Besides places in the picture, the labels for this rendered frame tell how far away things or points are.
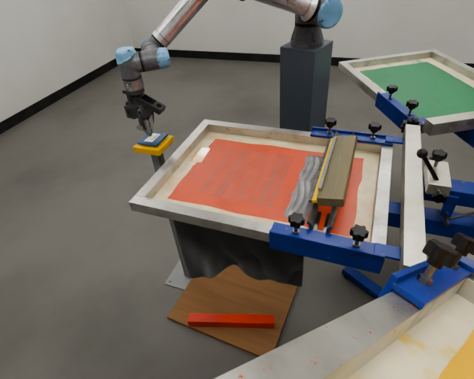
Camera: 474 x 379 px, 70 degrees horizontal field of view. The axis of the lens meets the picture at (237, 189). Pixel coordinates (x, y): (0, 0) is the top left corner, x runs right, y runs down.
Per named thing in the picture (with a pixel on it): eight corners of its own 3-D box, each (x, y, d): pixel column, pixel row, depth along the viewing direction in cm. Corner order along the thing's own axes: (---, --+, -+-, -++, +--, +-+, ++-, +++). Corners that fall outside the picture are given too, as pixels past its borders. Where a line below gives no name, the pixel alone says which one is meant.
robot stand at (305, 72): (293, 212, 244) (299, 36, 168) (315, 222, 234) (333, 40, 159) (279, 227, 233) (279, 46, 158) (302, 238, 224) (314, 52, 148)
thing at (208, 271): (189, 279, 142) (169, 204, 115) (193, 272, 145) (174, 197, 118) (299, 310, 127) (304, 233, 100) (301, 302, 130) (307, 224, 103)
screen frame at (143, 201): (131, 210, 114) (128, 201, 111) (205, 126, 155) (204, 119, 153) (382, 268, 88) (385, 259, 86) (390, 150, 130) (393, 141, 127)
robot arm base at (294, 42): (300, 37, 166) (301, 15, 160) (329, 40, 159) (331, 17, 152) (284, 46, 158) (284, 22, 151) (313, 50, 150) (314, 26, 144)
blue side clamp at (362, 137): (309, 147, 137) (310, 131, 133) (311, 140, 141) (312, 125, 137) (388, 158, 128) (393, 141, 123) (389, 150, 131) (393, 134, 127)
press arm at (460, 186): (419, 199, 102) (423, 186, 99) (418, 187, 106) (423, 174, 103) (486, 210, 96) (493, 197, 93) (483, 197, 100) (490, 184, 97)
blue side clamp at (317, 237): (268, 248, 98) (268, 231, 94) (274, 235, 102) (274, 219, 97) (379, 274, 89) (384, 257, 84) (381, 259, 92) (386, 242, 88)
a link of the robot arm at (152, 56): (164, 41, 134) (136, 46, 132) (168, 49, 125) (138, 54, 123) (168, 61, 139) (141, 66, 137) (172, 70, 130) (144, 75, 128)
